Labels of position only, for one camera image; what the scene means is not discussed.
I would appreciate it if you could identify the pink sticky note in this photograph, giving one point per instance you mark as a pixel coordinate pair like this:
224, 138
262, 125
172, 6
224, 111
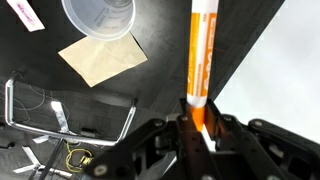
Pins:
26, 15

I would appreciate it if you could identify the bent metal tube frame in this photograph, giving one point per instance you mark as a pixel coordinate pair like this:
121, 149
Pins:
66, 133

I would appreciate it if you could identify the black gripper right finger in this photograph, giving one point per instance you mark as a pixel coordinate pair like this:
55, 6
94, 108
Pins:
253, 146

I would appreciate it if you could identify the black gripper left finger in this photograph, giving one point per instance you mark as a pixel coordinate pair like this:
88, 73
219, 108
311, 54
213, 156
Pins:
186, 146

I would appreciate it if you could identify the clear plastic measuring cup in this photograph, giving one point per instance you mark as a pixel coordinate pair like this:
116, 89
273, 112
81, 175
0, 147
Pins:
100, 20

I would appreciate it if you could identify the white metal floor stand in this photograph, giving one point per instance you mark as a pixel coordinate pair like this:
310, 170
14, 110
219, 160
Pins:
60, 116

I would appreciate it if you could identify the orange marker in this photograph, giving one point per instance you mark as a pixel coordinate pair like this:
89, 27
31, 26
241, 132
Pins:
200, 60

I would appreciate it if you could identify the small brown paper napkin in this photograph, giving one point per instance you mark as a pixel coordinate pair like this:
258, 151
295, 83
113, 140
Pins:
100, 60

